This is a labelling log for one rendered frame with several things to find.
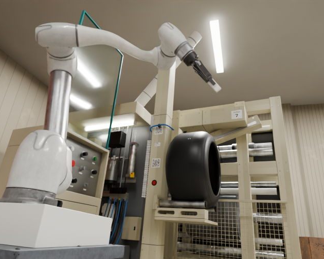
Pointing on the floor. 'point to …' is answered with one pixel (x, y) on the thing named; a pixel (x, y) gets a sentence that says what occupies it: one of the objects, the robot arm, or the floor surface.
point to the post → (153, 234)
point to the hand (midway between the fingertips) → (214, 85)
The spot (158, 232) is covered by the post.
